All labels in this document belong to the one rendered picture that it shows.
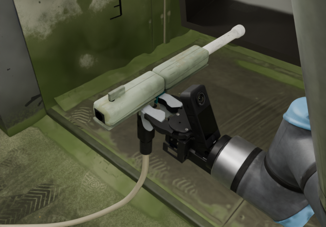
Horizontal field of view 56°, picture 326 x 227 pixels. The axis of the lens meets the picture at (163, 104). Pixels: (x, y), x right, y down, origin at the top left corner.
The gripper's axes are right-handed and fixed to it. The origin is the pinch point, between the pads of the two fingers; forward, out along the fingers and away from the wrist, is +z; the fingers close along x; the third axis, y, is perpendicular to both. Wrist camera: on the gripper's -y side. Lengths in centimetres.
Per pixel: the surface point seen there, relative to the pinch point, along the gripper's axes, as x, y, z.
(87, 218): -14.1, 45.4, 9.6
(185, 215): 7.2, 46.9, -11.2
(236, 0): 66, 4, 16
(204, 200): 15, 46, -13
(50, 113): 8, 54, 64
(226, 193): 22, 46, -17
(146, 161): -1.3, 19.3, -2.1
